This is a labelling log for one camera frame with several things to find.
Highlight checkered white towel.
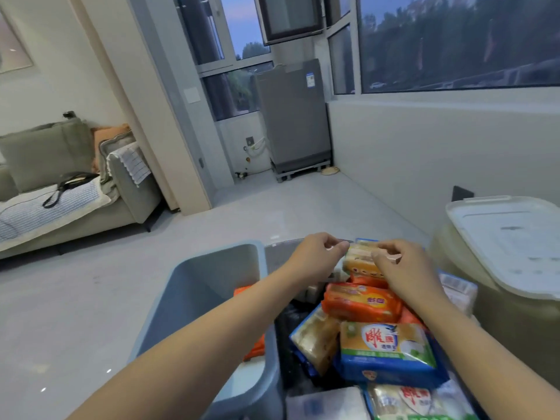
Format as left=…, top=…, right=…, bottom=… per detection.
left=108, top=141, right=152, bottom=188

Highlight orange soap bar packet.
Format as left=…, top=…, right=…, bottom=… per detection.
left=322, top=282, right=403, bottom=323

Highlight clear soap packet red print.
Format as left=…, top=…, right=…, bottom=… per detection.
left=363, top=381, right=480, bottom=420

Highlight grey sofa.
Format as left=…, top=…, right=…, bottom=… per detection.
left=0, top=118, right=163, bottom=261

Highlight white barcode packet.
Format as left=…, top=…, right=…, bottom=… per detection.
left=437, top=270, right=478, bottom=318

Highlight open window sash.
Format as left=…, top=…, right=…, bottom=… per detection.
left=253, top=0, right=325, bottom=45

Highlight white container lid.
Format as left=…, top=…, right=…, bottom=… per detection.
left=445, top=195, right=560, bottom=301

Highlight person's left hand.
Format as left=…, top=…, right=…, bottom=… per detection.
left=286, top=232, right=351, bottom=294

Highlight yellow soap bar packet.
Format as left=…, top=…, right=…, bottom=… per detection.
left=342, top=240, right=386, bottom=278

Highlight grey washing machine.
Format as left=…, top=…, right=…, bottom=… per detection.
left=255, top=59, right=333, bottom=167

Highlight dark storage box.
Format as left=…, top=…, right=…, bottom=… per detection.
left=264, top=237, right=491, bottom=420

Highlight green sofa cushion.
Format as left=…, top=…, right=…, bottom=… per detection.
left=0, top=118, right=95, bottom=194

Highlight blue and yellow soap packet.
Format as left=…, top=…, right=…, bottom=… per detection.
left=334, top=321, right=450, bottom=390

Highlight washing machine stand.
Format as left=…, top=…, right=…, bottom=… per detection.
left=270, top=159, right=334, bottom=183

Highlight clear wrapped yellow soap packet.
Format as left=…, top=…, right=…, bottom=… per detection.
left=289, top=304, right=342, bottom=377

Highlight blue white sofa blanket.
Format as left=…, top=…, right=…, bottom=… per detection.
left=0, top=176, right=113, bottom=253

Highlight person's left forearm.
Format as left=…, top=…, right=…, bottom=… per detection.
left=66, top=267, right=316, bottom=420

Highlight white paper packet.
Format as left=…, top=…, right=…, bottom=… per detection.
left=285, top=386, right=371, bottom=420

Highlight orange cushion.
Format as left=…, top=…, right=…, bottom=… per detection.
left=90, top=124, right=132, bottom=173

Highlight blue-grey plastic bin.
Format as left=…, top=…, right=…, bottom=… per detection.
left=128, top=240, right=286, bottom=420

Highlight person's right forearm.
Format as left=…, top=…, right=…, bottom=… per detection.
left=405, top=289, right=560, bottom=420

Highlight grey scalloped cushion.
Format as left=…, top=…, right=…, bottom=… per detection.
left=98, top=130, right=137, bottom=185

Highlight beige storage container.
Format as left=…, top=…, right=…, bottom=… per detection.
left=428, top=220, right=560, bottom=392

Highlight framed wall picture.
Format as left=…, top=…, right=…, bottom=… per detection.
left=0, top=8, right=34, bottom=75

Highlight person's right hand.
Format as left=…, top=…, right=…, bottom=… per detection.
left=371, top=239, right=445, bottom=310

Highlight black shoulder bag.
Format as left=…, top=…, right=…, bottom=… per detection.
left=42, top=171, right=101, bottom=209

